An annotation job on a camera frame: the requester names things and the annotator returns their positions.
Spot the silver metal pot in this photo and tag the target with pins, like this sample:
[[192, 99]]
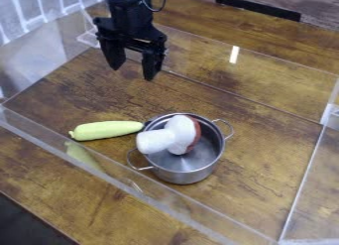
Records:
[[191, 167]]

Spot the white and brown toy mushroom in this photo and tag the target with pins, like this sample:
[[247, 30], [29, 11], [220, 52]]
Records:
[[176, 138]]

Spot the yellow-green toy corn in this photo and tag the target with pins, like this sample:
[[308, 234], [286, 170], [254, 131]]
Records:
[[104, 129]]

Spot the white mesh curtain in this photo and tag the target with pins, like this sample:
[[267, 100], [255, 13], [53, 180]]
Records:
[[24, 15]]

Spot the clear acrylic enclosure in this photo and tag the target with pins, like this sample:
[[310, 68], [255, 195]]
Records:
[[258, 74]]

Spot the black bar in background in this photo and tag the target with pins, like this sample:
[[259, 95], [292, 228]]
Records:
[[263, 9]]

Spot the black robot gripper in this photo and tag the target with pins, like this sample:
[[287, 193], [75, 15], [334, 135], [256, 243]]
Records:
[[129, 24]]

